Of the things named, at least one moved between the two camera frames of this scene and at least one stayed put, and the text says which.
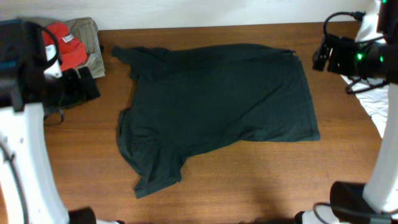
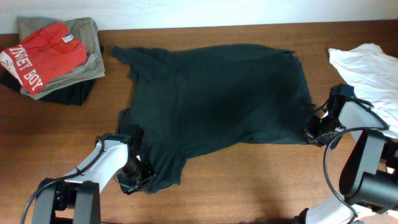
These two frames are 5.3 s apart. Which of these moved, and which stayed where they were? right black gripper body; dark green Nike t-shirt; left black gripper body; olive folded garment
Moved: left black gripper body; right black gripper body
Stayed: dark green Nike t-shirt; olive folded garment
